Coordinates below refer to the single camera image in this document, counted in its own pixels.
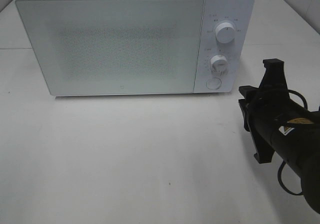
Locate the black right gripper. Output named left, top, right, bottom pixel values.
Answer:
left=238, top=58, right=299, bottom=164

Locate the round white door button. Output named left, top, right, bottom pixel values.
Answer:
left=206, top=77, right=222, bottom=90

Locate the white timer knob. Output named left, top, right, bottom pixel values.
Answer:
left=210, top=54, right=228, bottom=73

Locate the white microwave door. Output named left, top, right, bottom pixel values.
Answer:
left=16, top=0, right=204, bottom=96

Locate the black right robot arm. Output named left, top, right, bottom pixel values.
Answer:
left=238, top=58, right=320, bottom=213

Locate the upper white power knob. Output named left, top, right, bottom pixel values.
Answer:
left=215, top=21, right=236, bottom=44

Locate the white microwave oven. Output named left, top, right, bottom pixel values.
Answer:
left=14, top=0, right=256, bottom=98

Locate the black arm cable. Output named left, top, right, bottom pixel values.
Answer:
left=249, top=88, right=311, bottom=196

